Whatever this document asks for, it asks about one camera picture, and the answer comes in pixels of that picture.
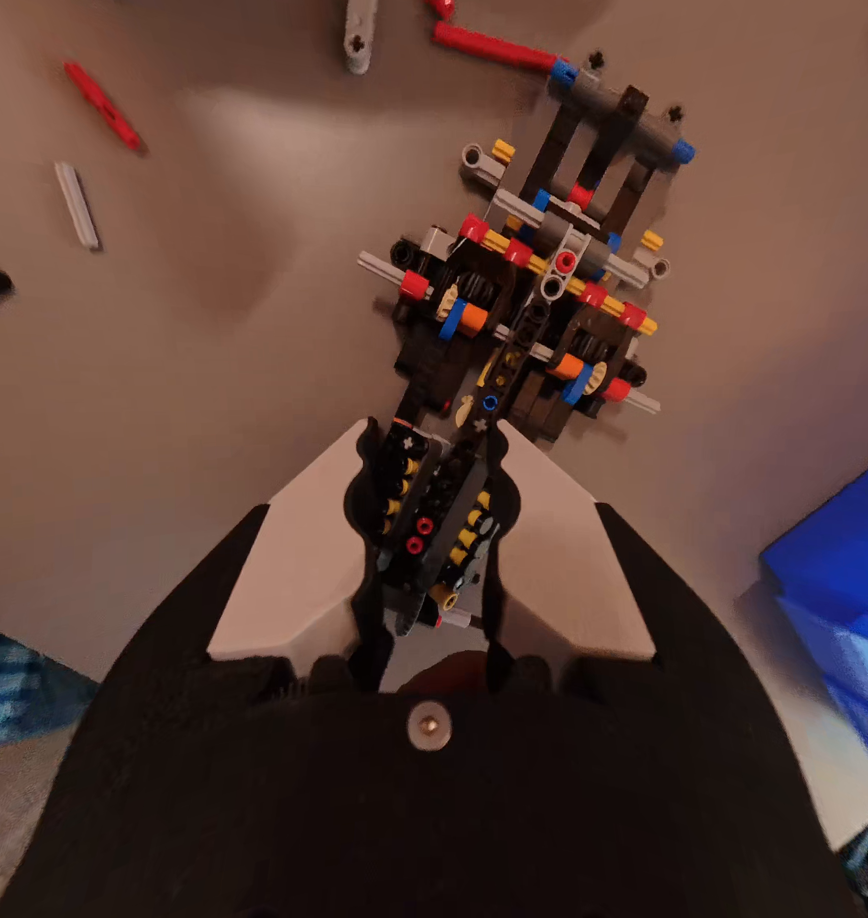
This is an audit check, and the blue patterned cloth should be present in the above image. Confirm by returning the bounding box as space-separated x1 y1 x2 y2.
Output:
0 623 98 754

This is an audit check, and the blue plastic bin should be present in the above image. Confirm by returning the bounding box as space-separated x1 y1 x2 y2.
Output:
758 452 868 783

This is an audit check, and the black multicoloured lego chassis assembly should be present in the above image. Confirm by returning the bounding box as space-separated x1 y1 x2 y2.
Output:
357 50 696 635

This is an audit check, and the light grey lego beam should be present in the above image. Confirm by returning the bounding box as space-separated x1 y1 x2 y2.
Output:
343 0 377 75

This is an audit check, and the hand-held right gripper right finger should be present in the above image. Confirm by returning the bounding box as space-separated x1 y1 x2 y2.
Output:
477 419 657 693

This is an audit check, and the light grey lego axle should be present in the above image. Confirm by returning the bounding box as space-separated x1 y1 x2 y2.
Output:
54 161 101 251

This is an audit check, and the red lego beam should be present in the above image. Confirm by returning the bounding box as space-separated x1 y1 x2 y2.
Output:
63 61 144 153

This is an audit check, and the long red lego axle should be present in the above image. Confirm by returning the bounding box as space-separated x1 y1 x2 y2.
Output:
432 20 560 71

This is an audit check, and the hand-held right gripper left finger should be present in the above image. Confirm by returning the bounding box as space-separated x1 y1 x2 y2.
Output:
206 416 395 693

